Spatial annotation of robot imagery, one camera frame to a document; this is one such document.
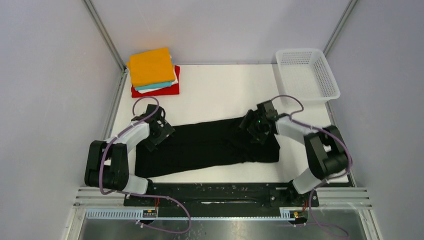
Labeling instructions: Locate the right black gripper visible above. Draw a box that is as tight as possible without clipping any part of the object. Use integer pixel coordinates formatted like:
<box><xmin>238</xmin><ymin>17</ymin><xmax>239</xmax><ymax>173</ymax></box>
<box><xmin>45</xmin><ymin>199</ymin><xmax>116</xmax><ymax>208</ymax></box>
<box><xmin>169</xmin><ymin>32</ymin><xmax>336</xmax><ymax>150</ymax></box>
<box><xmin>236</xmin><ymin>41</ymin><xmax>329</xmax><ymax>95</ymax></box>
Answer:
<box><xmin>236</xmin><ymin>109</ymin><xmax>270</xmax><ymax>145</ymax></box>

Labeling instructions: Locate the black t shirt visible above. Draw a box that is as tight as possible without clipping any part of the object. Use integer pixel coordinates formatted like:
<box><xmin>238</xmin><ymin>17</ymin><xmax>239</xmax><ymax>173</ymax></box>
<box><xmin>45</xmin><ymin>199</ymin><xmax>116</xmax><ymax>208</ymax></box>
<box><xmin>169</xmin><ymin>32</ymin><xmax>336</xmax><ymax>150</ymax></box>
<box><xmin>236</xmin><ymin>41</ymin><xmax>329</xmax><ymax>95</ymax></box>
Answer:
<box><xmin>134</xmin><ymin>117</ymin><xmax>280</xmax><ymax>178</ymax></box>

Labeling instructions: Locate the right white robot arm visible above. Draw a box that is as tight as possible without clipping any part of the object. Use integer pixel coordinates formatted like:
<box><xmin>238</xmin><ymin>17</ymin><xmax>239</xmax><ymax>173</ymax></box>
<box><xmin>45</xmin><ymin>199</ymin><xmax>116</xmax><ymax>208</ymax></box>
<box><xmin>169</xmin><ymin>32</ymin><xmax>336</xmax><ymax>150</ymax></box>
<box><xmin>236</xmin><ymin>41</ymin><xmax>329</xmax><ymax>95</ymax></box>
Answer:
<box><xmin>239</xmin><ymin>100</ymin><xmax>352</xmax><ymax>206</ymax></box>

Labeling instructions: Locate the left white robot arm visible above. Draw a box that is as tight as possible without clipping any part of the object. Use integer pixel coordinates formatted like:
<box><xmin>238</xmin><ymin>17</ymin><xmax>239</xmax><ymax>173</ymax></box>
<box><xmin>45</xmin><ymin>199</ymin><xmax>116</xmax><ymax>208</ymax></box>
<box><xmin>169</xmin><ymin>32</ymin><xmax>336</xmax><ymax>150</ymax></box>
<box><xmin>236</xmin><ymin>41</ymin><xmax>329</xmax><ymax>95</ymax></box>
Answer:
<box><xmin>84</xmin><ymin>104</ymin><xmax>175</xmax><ymax>206</ymax></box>

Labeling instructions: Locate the red folded t shirt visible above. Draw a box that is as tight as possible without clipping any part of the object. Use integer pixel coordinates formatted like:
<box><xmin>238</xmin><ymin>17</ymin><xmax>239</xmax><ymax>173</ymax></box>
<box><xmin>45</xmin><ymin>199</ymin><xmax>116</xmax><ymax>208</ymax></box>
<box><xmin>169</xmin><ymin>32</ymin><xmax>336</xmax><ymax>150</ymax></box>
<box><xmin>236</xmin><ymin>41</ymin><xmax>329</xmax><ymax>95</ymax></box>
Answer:
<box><xmin>130</xmin><ymin>82</ymin><xmax>180</xmax><ymax>98</ymax></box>

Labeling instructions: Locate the teal folded t shirt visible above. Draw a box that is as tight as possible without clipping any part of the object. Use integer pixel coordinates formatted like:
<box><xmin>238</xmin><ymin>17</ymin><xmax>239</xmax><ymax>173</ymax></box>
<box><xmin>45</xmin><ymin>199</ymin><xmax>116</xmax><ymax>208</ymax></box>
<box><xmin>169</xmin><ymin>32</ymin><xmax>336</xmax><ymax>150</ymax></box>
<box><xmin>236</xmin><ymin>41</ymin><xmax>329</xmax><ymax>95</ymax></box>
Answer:
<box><xmin>134</xmin><ymin>79</ymin><xmax>176</xmax><ymax>92</ymax></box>

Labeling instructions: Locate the white folded t shirt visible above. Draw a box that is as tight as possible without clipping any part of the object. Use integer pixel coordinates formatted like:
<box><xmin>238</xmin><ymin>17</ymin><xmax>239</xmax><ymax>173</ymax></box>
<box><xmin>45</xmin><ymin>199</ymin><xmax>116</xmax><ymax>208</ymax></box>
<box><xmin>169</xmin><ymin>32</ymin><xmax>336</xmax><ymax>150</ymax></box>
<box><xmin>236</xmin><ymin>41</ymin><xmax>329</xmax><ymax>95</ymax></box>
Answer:
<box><xmin>137</xmin><ymin>77</ymin><xmax>179</xmax><ymax>95</ymax></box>

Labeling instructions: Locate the orange folded t shirt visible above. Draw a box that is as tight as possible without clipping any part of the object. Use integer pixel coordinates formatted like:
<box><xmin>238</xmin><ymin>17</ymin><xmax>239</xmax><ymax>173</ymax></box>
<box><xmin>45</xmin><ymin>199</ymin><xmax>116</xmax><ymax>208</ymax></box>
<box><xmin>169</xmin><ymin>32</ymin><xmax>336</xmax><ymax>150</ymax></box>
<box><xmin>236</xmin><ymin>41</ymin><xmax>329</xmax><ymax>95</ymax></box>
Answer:
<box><xmin>127</xmin><ymin>47</ymin><xmax>176</xmax><ymax>87</ymax></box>

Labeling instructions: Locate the white plastic basket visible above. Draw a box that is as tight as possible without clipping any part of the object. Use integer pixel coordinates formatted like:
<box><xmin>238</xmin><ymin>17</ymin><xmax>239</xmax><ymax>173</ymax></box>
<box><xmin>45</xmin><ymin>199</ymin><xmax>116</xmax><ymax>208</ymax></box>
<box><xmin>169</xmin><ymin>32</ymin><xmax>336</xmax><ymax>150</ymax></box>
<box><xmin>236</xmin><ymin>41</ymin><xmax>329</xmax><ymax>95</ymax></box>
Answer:
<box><xmin>275</xmin><ymin>48</ymin><xmax>341</xmax><ymax>104</ymax></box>

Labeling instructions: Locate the slotted cable duct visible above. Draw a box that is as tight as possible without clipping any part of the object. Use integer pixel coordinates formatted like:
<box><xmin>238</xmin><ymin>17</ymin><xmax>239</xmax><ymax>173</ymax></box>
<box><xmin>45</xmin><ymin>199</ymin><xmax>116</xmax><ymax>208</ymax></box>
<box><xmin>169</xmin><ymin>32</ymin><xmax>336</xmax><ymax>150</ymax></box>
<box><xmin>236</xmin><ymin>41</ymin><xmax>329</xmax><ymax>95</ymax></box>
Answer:
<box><xmin>85</xmin><ymin>205</ymin><xmax>308</xmax><ymax>221</ymax></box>

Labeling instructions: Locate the aluminium frame rail left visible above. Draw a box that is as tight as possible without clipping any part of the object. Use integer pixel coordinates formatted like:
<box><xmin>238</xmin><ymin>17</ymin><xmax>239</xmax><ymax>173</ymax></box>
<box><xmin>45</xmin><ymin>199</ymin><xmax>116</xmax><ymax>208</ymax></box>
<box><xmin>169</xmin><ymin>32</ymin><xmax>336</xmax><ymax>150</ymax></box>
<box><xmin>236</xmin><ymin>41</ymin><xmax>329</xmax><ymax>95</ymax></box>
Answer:
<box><xmin>82</xmin><ymin>0</ymin><xmax>128</xmax><ymax>186</ymax></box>

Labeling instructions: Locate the aluminium frame rail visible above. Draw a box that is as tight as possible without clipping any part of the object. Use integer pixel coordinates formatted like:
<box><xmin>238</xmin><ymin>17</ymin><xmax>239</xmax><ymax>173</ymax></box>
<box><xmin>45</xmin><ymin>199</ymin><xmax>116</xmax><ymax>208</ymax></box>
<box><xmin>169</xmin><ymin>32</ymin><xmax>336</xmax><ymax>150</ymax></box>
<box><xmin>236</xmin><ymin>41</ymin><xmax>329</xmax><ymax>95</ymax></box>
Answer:
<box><xmin>323</xmin><ymin>0</ymin><xmax>360</xmax><ymax>57</ymax></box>
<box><xmin>82</xmin><ymin>0</ymin><xmax>128</xmax><ymax>186</ymax></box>

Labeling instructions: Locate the aluminium frame rail right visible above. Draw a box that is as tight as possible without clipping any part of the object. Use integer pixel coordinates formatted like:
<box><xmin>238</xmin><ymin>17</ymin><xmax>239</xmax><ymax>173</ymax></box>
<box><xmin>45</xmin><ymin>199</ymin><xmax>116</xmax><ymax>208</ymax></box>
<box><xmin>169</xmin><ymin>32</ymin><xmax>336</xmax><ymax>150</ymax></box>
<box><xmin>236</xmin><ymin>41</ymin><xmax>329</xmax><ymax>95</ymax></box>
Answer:
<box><xmin>323</xmin><ymin>0</ymin><xmax>360</xmax><ymax>57</ymax></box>

